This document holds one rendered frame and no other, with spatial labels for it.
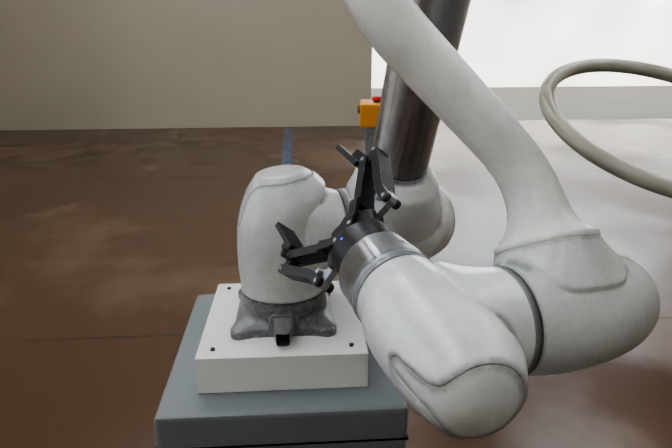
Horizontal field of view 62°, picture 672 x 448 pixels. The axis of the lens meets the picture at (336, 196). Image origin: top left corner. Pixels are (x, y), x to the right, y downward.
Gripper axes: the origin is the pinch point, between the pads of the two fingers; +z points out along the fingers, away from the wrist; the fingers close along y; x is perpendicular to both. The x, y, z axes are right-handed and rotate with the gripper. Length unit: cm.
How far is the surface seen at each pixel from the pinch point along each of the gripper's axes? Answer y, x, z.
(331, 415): -27.3, -24.2, -4.3
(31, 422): -141, -25, 110
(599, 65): 55, -53, 31
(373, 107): 21, -54, 106
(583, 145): 33, -40, 6
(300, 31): 64, -165, 578
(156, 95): -99, -84, 619
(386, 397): -20.7, -31.0, -4.3
